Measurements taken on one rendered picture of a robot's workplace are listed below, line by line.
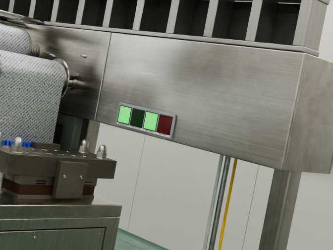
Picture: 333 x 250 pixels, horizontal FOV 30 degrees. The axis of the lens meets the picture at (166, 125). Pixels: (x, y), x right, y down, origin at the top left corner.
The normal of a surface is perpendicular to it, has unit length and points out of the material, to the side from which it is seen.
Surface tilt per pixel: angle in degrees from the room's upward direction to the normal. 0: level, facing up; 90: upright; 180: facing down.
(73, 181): 90
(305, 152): 90
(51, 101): 90
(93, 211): 90
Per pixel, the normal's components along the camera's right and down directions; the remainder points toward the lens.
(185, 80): -0.68, -0.09
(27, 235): 0.70, 0.18
